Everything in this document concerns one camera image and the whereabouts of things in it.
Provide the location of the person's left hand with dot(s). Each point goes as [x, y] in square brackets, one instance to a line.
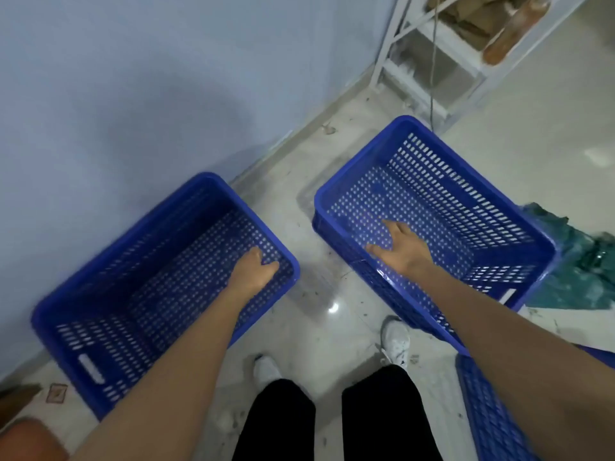
[250, 276]

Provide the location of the person's right hand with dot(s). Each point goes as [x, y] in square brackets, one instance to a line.
[406, 252]

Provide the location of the person's left thumb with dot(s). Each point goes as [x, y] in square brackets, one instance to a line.
[270, 269]

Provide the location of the person's right thumb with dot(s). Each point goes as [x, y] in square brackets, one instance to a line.
[375, 251]

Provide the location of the blue perforated plastic crate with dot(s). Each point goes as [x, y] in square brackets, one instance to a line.
[485, 417]
[144, 283]
[432, 187]

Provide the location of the person's right forearm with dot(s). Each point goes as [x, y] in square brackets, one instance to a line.
[519, 364]

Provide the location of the person's left forearm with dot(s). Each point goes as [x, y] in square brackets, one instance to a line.
[182, 369]

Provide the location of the person's white right shoe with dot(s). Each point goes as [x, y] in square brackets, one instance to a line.
[395, 341]

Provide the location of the person's white shoe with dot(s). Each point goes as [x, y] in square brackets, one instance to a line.
[266, 370]
[395, 341]

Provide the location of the person's white left shoe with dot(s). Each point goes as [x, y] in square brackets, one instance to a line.
[266, 370]

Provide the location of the black trousers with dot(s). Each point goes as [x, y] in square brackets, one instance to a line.
[379, 417]

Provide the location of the green plastic bag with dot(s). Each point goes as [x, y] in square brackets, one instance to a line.
[576, 271]

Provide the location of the white metal shelf rack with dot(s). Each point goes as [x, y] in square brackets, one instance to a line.
[451, 43]

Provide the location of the small patterned floor sticker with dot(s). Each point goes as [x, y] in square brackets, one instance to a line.
[56, 393]

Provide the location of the brown cardboard boxes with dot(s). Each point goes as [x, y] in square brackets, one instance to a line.
[473, 21]

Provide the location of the orange plastic bottle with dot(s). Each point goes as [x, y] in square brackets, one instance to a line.
[514, 28]

